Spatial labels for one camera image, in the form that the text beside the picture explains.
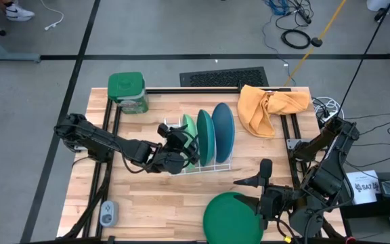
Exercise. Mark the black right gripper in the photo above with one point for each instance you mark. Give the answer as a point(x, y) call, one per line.
point(279, 201)

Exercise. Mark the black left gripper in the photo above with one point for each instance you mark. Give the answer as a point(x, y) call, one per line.
point(168, 161)

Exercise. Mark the light green plate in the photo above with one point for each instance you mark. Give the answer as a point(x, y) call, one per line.
point(190, 127)

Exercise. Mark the teal plate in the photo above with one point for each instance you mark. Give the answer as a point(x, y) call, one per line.
point(206, 135)

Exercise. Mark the dark green plate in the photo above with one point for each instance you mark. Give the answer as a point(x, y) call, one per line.
point(229, 220)

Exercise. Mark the dark blue plate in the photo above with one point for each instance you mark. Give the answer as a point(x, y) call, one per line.
point(223, 132)

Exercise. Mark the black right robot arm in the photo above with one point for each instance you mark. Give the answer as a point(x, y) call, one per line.
point(327, 179)

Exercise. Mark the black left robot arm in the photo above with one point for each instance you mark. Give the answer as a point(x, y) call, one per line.
point(107, 144)

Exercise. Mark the black floor vent grille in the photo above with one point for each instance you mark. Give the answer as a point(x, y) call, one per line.
point(225, 77)

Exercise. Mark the orange cloth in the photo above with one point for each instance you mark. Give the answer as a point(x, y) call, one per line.
point(259, 112)

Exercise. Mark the green wipes canister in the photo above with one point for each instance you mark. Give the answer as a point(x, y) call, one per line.
point(126, 88)

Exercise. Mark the white power strip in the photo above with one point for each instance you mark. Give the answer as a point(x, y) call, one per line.
point(330, 115)

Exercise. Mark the black side box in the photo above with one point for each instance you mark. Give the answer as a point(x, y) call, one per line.
point(371, 210)

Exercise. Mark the black round puck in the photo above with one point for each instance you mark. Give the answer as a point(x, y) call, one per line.
point(316, 42)

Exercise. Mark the grey furniture base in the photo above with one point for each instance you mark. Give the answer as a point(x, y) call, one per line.
point(9, 57)

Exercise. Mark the person's white shoe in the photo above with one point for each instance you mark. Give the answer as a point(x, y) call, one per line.
point(19, 12)

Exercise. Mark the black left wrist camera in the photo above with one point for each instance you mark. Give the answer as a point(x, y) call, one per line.
point(168, 131)

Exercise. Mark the silver frame bracket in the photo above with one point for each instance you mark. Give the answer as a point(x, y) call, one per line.
point(294, 143)

